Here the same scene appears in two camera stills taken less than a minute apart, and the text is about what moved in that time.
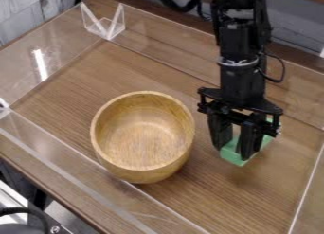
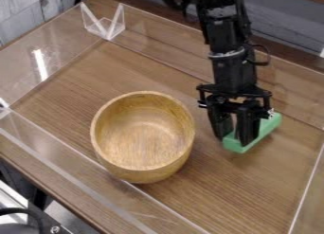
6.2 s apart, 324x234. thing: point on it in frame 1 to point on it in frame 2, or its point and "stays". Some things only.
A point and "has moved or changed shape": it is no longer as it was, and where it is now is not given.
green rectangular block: x=231 y=152 has moved or changed shape
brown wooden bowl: x=141 y=131 stays
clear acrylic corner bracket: x=104 y=27 stays
